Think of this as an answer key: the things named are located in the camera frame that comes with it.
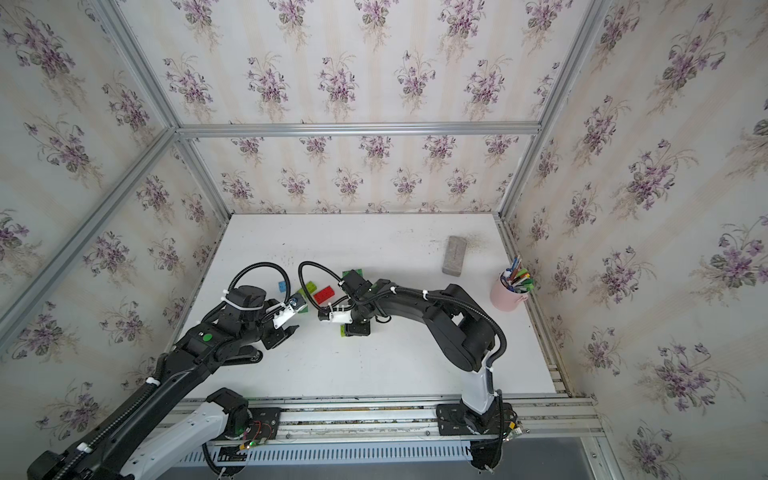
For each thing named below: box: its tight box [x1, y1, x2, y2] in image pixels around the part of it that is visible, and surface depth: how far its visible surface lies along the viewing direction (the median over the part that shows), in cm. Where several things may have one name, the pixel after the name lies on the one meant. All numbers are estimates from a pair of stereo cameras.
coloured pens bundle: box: [500, 255, 534, 294], surface depth 90 cm
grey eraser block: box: [442, 235, 467, 277], surface depth 106 cm
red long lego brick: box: [314, 285, 335, 305], surface depth 98 cm
